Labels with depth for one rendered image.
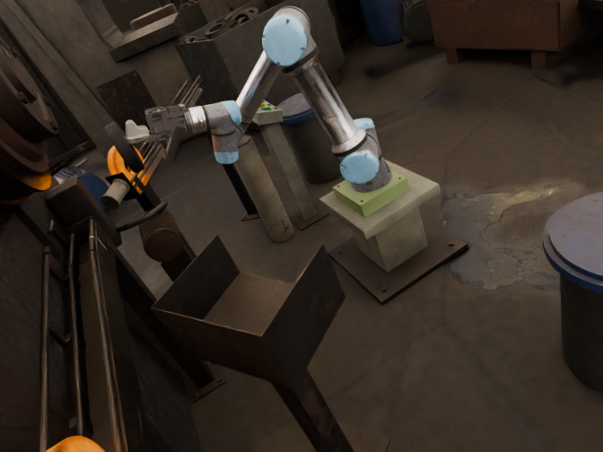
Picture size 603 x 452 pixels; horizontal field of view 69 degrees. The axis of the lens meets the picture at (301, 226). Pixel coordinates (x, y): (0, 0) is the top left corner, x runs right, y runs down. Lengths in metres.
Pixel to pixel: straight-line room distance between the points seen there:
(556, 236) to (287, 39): 0.80
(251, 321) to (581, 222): 0.76
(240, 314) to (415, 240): 0.96
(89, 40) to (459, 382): 3.34
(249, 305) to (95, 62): 3.14
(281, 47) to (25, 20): 2.86
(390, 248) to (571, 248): 0.72
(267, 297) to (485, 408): 0.71
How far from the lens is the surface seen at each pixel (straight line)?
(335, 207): 1.62
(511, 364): 1.42
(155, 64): 3.77
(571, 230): 1.14
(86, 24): 3.81
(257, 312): 0.88
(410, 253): 1.72
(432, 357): 1.45
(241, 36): 3.25
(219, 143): 1.41
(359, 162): 1.33
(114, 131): 1.33
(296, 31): 1.21
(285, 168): 2.01
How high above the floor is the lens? 1.17
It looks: 33 degrees down
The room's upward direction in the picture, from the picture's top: 24 degrees counter-clockwise
